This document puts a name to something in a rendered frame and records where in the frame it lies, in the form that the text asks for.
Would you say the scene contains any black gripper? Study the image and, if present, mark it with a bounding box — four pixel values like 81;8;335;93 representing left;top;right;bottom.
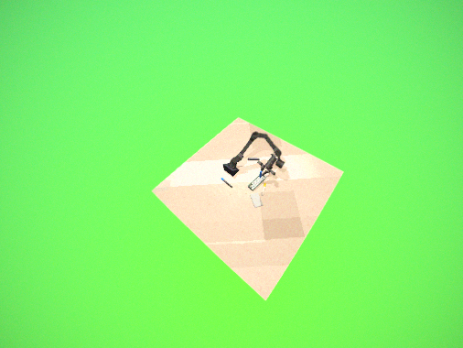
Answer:
257;160;276;177

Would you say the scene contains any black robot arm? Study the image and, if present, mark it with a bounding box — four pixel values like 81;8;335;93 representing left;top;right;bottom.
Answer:
227;131;285;169

